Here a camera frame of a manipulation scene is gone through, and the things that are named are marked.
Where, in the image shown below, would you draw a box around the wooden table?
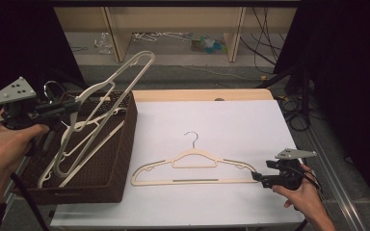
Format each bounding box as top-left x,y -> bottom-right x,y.
131,89 -> 274,103

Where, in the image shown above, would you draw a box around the clear plastic bag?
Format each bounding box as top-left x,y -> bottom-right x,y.
93,32 -> 115,55

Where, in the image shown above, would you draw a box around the white wire hangers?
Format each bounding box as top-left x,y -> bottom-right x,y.
132,31 -> 191,43

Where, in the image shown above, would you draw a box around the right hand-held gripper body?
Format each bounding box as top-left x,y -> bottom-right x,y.
260,147 -> 318,190

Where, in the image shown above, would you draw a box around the black hanging cables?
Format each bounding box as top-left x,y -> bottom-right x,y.
240,7 -> 287,75

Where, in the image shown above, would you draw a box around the metal rail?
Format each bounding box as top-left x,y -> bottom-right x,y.
304,128 -> 368,231
0,157 -> 30,231

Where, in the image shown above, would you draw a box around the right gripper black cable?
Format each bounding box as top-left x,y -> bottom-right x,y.
297,166 -> 323,195

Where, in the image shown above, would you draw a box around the beige shelf unit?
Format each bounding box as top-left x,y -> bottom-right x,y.
53,7 -> 298,64

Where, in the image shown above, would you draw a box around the thin white cable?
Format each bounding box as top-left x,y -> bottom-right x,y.
182,64 -> 262,82

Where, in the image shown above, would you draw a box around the brown woven basket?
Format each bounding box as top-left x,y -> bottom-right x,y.
11,90 -> 139,206

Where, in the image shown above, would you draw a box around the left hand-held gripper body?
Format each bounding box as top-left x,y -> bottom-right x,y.
0,76 -> 62,130

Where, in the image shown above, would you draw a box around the beige plastic clothes hanger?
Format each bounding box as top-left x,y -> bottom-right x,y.
43,50 -> 156,178
38,107 -> 126,190

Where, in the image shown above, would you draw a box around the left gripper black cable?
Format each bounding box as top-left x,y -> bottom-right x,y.
10,172 -> 51,231

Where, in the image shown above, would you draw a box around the beige hanger with grey strips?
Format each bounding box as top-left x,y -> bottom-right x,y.
130,130 -> 260,187

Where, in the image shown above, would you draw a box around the black cable bundle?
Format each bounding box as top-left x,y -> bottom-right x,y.
276,92 -> 313,132

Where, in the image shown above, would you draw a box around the person's right hand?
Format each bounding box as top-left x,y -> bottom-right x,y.
272,165 -> 324,218

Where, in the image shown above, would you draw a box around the white sheet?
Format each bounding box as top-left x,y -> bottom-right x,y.
50,99 -> 306,227

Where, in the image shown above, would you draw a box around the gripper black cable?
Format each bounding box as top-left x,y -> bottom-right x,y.
297,166 -> 323,195
10,172 -> 51,231

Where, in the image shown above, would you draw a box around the person's left hand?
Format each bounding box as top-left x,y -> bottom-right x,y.
0,110 -> 50,182

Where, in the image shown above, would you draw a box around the colourful plastic toys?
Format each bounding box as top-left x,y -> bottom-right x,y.
190,33 -> 227,54

